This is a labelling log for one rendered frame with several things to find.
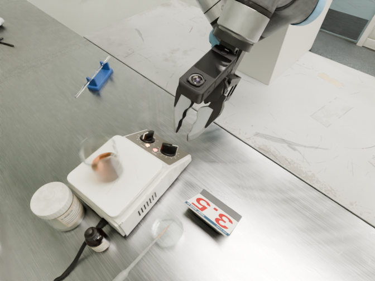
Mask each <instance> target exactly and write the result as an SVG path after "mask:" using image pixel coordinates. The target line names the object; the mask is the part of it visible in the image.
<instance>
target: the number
mask: <svg viewBox="0 0 375 281"><path fill-rule="evenodd" d="M188 202H189V203H191V204H192V205H193V206H194V207H196V208H197V209H198V210H199V211H201V212H202V213H203V214H204V215H206V216H207V217H208V218H210V219H211V220H212V221H214V222H215V223H216V224H217V225H219V226H220V227H221V228H222V229H224V230H225V231H226V232H227V233H229V231H230V230H231V228H232V227H233V226H234V225H235V223H236V222H235V221H233V220H232V219H231V218H229V217H228V216H227V215H225V214H224V213H222V212H221V211H220V210H218V209H217V208H216V207H215V206H213V205H212V204H211V203H209V202H208V201H207V200H205V199H204V198H202V197H201V196H200V195H198V196H196V197H195V198H193V199H192V200H190V201H188Z"/></svg>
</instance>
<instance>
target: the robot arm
mask: <svg viewBox="0 0 375 281"><path fill-rule="evenodd" d="M196 2H197V4H198V5H199V7H200V9H201V10H202V12H203V14H204V15H205V16H206V18H207V20H208V21H209V23H210V24H211V26H212V28H213V29H212V30H211V32H210V34H209V42H210V43H211V49H210V50H209V51H208V52H207V53H206V54H205V55H204V56H203V57H202V58H201V59H200V60H199V61H197V62H196V63H195V64H194V65H193V66H192V67H191V68H190V69H188V71H187V72H186V73H184V74H183V76H181V77H180V78H179V85H178V87H177V89H176V95H175V102H174V131H175V133H177V132H178V131H179V129H180V127H181V126H182V120H183V119H184V118H185V117H186V113H187V112H188V111H189V110H190V109H191V107H192V106H193V105H194V103H196V104H201V103H202V102H203V101H204V104H207V103H209V102H211V103H210V104H209V105H207V106H202V107H200V108H199V109H198V112H197V119H196V122H195V123H194V124H193V125H192V130H191V131H190V132H189V133H188V134H187V141H188V142H189V141H191V140H193V139H195V138H197V137H198V136H199V135H201V134H202V132H203V131H205V130H206V128H207V127H208V126H209V125H210V124H211V123H212V122H213V121H215V120H216V119H217V118H218V117H219V116H220V115H221V113H222V111H223V109H224V102H225V101H228V100H229V99H230V97H231V96H232V94H233V92H234V90H235V88H236V87H237V85H238V83H239V81H240V80H241V77H240V76H238V75H236V74H235V71H236V69H237V68H238V66H239V64H240V62H241V61H242V58H243V56H244V55H245V53H246V52H249V53H250V51H251V49H252V47H253V45H254V44H255V43H257V42H259V41H260V40H262V39H264V38H266V37H268V36H270V35H272V34H274V33H275V32H277V31H279V30H281V29H282V28H284V27H286V26H288V25H293V26H305V25H308V24H310V23H311V22H313V21H314V20H316V19H317V18H318V17H319V16H320V14H321V13H322V11H323V9H324V7H325V5H326V0H196ZM231 86H232V87H231ZM229 87H231V89H230V91H229V93H228V95H227V96H226V95H225V94H227V92H228V88H229Z"/></svg>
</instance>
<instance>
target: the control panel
mask: <svg viewBox="0 0 375 281"><path fill-rule="evenodd" d="M148 131H149V130H144V131H142V132H138V133H135V134H131V135H128V136H126V138H127V139H129V140H130V141H131V142H133V143H135V144H136V145H138V146H140V147H141V148H143V149H144V150H146V151H147V152H149V153H150V154H152V155H154V156H155V157H157V158H158V159H160V160H162V161H163V162H165V163H166V164H168V165H172V164H173V163H175V162H177V161H178V160H180V159H182V158H184V157H186V156H187V155H189V154H188V153H186V152H185V151H183V150H182V149H180V148H178V149H177V152H176V155H175V156H173V157H169V156H166V155H164V154H162V153H161V151H160V149H161V146H162V143H169V144H171V143H170V142H168V141H166V140H164V139H163V138H161V137H159V136H158V135H156V134H154V135H153V137H154V139H155V142H154V143H145V142H143V141H141V140H140V136H141V135H143V134H144V133H145V132H148ZM146 144H149V145H150V146H146ZM153 149H157V151H154V150H153Z"/></svg>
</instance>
